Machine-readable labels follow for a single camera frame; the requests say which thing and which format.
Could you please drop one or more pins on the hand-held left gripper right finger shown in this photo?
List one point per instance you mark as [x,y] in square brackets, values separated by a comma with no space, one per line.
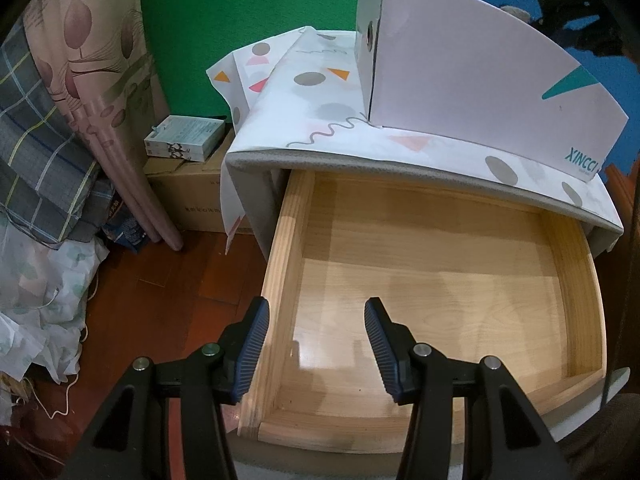
[382,355]

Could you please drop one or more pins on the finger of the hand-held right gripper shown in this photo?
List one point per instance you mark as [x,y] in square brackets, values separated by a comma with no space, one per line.
[600,46]
[550,17]

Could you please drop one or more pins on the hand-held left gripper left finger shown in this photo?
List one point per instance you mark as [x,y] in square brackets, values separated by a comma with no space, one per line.
[252,350]

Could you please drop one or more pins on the beige cloth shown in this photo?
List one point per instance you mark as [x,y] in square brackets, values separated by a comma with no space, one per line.
[515,12]

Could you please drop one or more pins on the wooden drawer with grey front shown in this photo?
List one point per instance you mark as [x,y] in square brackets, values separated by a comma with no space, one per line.
[425,285]

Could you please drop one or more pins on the white cardboard box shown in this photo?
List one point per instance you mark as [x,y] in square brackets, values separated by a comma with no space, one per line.
[475,70]

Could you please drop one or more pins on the grey nightstand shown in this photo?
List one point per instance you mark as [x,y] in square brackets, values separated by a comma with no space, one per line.
[260,210]

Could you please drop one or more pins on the orange-brown wooden chair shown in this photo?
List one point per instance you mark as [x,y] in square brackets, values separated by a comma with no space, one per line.
[627,195]

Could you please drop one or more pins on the brown cardboard box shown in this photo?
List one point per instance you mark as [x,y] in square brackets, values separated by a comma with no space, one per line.
[185,195]

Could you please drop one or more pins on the blue packet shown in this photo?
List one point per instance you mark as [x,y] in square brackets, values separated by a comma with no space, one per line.
[125,232]

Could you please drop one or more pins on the small white and blue box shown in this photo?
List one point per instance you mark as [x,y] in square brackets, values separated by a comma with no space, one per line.
[185,135]

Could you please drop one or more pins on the dark cloth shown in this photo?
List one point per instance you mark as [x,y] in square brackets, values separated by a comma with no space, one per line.
[600,440]

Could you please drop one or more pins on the white patterned paper cover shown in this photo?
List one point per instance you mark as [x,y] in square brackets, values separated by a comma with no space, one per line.
[310,110]

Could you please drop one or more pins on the grey plaid blanket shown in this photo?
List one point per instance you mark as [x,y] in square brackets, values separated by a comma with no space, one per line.
[35,150]

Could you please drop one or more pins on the pink floral curtain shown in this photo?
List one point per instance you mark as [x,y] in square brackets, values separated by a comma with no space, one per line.
[100,60]

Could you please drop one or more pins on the blue foam wall mat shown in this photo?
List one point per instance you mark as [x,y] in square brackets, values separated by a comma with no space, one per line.
[622,110]

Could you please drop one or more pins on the green foam wall mat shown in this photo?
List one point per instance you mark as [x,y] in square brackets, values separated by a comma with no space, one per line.
[250,10]

